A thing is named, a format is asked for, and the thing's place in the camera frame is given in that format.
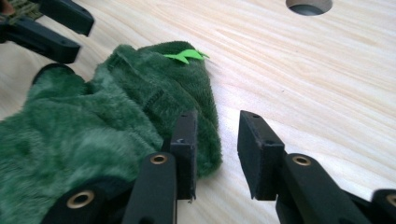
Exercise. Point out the green woven basket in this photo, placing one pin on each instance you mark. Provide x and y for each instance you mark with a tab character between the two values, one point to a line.
25	9

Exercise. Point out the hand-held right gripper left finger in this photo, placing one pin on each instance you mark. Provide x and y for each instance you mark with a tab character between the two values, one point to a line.
186	155

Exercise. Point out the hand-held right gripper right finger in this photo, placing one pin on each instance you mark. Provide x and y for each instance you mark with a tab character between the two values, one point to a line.
260	158

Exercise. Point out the green plush cloth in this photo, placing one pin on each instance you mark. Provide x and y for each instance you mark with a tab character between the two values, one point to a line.
93	124

